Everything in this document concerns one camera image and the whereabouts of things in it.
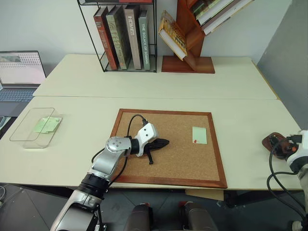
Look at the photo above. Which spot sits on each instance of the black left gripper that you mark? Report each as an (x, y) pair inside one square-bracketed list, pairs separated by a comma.
[(152, 145)]

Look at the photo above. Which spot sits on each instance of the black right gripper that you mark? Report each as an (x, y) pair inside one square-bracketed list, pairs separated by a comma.
[(285, 150)]

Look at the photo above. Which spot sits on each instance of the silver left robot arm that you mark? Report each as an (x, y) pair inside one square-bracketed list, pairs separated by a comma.
[(113, 154)]

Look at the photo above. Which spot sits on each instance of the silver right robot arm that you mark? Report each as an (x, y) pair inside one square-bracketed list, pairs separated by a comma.
[(304, 183)]

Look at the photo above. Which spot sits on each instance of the brown wooden tray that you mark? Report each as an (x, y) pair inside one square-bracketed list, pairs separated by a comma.
[(265, 143)]

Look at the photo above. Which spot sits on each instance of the green sticky note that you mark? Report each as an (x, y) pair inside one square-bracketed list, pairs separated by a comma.
[(201, 133), (57, 124), (42, 125)]

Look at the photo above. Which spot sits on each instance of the clear plastic box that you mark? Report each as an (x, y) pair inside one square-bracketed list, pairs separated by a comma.
[(26, 134)]

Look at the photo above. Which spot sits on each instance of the wood-framed cork board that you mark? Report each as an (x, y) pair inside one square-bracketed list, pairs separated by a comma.
[(183, 156)]

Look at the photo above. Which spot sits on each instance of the brown cardboard sheet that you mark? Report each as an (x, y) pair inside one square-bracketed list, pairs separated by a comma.
[(204, 194)]

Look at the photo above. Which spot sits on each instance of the dark rounded shape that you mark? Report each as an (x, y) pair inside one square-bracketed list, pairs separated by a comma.
[(138, 217), (198, 216)]

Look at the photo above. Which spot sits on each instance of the brown wooden tree bookshelf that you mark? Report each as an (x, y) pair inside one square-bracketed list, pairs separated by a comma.
[(190, 63)]

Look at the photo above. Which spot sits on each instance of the grey-green SOLACE book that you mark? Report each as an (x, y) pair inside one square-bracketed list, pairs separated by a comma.
[(145, 43)]

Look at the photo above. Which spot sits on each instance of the brown HOMES book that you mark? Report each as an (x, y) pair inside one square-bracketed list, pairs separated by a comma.
[(133, 38)]

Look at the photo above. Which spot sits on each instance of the yellow patterned book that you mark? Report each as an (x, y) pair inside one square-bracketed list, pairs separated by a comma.
[(173, 36)]

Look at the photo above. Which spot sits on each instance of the olive green patterned book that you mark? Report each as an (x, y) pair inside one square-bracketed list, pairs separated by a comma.
[(119, 41)]

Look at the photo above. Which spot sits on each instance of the red hardcover book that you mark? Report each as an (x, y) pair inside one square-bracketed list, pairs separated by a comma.
[(106, 41)]

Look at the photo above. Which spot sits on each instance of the dark-covered large book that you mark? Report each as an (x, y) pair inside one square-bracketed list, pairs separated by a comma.
[(228, 21)]

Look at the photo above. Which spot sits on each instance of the white-paged large book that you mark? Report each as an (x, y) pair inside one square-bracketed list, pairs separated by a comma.
[(223, 12)]

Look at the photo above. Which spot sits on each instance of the green-spined book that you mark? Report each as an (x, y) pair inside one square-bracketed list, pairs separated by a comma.
[(204, 7)]

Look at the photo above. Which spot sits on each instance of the red flat book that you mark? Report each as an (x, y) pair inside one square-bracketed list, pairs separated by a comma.
[(136, 1)]

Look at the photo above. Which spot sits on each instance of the grey open laptop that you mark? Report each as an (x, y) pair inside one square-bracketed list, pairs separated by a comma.
[(19, 72)]

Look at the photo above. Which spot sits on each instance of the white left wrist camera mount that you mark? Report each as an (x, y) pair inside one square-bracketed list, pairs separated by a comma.
[(146, 132)]

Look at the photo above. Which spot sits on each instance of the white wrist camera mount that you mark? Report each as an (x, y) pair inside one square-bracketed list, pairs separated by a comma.
[(299, 154), (146, 132)]

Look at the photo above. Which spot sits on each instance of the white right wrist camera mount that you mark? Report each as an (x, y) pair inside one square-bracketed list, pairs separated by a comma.
[(299, 154)]

